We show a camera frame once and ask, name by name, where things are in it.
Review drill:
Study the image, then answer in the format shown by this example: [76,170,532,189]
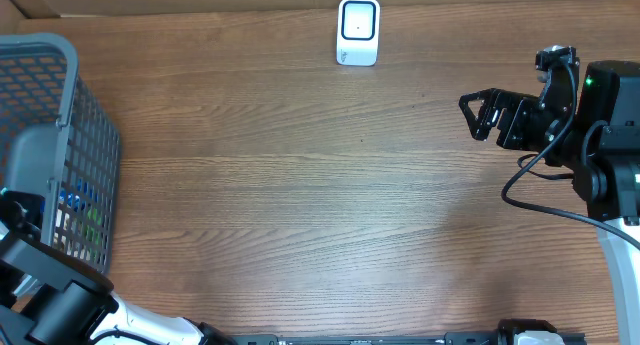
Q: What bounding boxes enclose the blue snack bar wrapper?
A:
[58,179,99,212]

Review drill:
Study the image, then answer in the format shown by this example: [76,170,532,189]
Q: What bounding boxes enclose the green snack packet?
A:
[84,206,102,258]

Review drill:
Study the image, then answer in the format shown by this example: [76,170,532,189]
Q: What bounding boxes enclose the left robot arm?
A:
[1,189,237,345]

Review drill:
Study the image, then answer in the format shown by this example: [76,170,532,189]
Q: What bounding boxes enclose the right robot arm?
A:
[459,52,639,344]

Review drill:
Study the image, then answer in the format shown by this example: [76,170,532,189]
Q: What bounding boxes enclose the white barcode scanner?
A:
[336,0,380,67]

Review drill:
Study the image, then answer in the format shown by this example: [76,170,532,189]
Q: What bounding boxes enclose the grey plastic mesh basket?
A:
[1,33,121,273]

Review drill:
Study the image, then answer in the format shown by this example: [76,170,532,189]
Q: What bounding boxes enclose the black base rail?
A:
[232,319,587,345]

